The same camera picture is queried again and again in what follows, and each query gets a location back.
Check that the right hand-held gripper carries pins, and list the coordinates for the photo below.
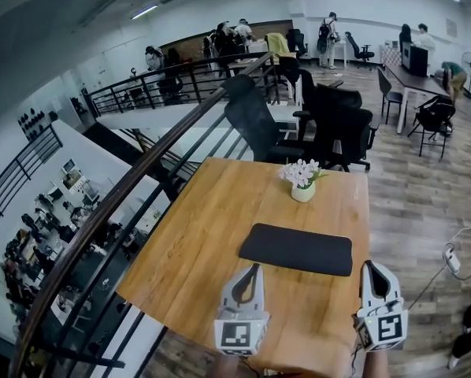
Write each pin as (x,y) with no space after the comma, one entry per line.
(389,329)

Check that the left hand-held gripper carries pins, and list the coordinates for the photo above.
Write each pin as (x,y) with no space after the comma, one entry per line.
(239,335)

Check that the pink desk mat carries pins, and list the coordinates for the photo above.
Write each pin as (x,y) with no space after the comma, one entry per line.
(294,248)

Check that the person's left forearm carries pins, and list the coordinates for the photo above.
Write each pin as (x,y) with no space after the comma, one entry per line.
(225,368)

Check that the person's right forearm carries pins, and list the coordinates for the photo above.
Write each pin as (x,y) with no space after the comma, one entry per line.
(377,366)

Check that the white power strip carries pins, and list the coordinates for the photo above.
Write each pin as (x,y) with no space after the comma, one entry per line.
(453,261)

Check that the white pot with pink flowers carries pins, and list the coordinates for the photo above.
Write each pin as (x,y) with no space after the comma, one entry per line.
(302,193)

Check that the black railing with dark handrail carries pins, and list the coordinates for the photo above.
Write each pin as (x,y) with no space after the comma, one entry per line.
(113,196)

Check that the black mesh office chair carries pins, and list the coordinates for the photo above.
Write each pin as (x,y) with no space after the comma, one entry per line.
(251,120)

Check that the black folding chair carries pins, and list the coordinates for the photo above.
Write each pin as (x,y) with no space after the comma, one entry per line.
(436,112)

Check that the black side chair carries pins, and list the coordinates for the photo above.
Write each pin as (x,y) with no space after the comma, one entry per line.
(385,89)

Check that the brown desk with white legs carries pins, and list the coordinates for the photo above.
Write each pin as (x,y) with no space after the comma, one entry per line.
(416,81)

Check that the black computer case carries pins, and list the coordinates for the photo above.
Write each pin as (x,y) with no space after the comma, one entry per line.
(414,59)

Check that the black metal stair railing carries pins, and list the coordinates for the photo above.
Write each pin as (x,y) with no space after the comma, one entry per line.
(141,76)

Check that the black swivel chair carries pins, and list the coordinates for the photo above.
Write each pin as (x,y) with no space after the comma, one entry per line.
(355,45)

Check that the yellow cloth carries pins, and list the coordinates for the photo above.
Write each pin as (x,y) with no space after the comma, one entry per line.
(278,43)

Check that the black metal gallery railing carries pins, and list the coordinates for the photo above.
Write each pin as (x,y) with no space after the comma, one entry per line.
(23,163)

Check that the linear ceiling light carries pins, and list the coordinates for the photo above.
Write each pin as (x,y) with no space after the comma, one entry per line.
(144,11)

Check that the cluster of black wall objects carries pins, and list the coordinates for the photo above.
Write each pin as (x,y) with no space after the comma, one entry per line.
(34,126)

